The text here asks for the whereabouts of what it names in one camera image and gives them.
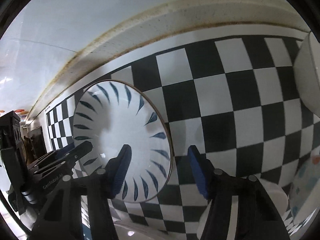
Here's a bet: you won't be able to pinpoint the blue leaf pattern plate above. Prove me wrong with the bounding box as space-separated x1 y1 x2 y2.
73 80 172 203

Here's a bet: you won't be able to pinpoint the white bowl red flowers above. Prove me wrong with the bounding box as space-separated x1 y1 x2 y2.
196 178 290 239

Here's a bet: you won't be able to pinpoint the white bowl blue pattern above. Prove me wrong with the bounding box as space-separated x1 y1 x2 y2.
289 147 319 225

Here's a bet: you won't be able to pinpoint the black white checkered mat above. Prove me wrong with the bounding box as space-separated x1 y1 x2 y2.
46 35 319 239

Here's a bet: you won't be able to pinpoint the plain white bowl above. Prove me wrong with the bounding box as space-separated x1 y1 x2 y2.
293 32 320 117

